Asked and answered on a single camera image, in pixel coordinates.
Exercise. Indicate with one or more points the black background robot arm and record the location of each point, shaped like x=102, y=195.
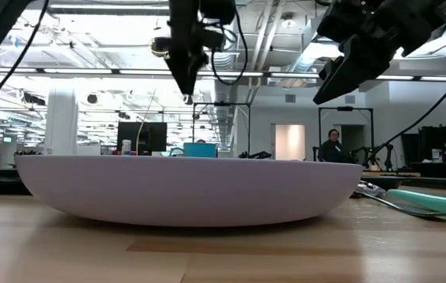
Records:
x=388, y=155
x=256, y=155

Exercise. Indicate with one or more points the white column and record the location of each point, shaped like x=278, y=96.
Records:
x=61, y=122

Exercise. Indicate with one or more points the black monitor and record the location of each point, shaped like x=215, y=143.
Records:
x=148, y=135

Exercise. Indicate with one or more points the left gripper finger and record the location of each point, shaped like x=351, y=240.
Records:
x=187, y=72

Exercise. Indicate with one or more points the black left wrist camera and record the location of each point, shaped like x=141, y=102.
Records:
x=216, y=12

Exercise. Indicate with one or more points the white container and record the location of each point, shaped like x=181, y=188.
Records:
x=437, y=155

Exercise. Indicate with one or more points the silver ventilation duct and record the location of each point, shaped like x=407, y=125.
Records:
x=224, y=114

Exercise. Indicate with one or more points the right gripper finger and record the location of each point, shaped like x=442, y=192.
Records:
x=356, y=67

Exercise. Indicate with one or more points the black background station frame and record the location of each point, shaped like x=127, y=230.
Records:
x=344, y=108

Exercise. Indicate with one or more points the lavender plate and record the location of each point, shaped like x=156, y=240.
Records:
x=187, y=188

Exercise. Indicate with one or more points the person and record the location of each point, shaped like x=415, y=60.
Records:
x=332, y=151

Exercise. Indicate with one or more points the grey wall vent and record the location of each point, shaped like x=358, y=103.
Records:
x=349, y=99
x=290, y=98

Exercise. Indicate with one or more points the white cabinet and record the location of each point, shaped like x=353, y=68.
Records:
x=87, y=150

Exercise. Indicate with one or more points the white bottle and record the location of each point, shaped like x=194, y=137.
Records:
x=126, y=148

